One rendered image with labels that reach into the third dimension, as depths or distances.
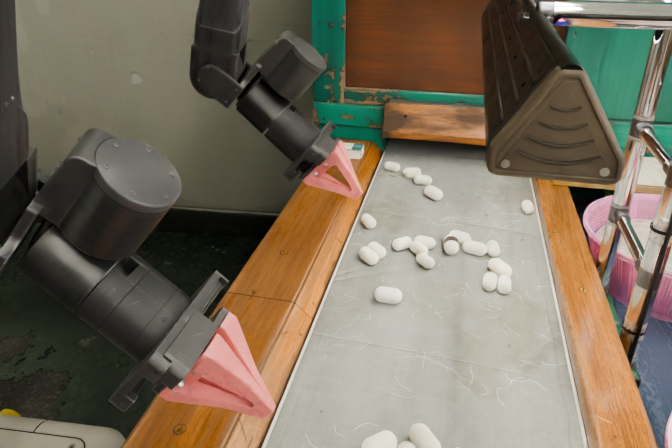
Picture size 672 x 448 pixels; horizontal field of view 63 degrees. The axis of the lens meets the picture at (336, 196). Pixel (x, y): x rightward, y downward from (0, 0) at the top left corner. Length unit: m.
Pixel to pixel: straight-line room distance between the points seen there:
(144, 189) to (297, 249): 0.46
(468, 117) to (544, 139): 0.77
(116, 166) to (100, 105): 2.01
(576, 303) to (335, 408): 0.33
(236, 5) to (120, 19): 1.55
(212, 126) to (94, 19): 0.56
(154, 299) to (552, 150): 0.28
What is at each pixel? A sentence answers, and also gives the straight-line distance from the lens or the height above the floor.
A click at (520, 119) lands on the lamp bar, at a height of 1.08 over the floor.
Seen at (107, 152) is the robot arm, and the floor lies 1.06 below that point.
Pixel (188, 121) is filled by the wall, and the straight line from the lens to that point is 2.22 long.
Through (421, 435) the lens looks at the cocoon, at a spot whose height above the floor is 0.76.
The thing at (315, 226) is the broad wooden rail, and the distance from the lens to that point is 0.85.
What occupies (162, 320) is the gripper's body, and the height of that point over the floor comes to 0.94.
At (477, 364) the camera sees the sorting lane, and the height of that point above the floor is 0.74.
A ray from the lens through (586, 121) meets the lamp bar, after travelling 0.36.
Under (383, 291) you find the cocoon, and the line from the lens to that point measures 0.72.
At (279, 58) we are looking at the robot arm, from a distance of 0.71.
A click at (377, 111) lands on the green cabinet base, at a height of 0.83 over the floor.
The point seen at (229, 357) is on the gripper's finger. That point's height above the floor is 0.91.
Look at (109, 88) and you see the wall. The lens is 2.32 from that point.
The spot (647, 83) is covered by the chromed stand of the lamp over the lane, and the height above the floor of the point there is 1.02.
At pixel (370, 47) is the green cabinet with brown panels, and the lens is 1.16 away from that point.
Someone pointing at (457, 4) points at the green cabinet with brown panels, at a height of 1.05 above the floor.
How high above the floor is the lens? 1.18
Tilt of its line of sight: 26 degrees down
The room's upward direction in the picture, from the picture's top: straight up
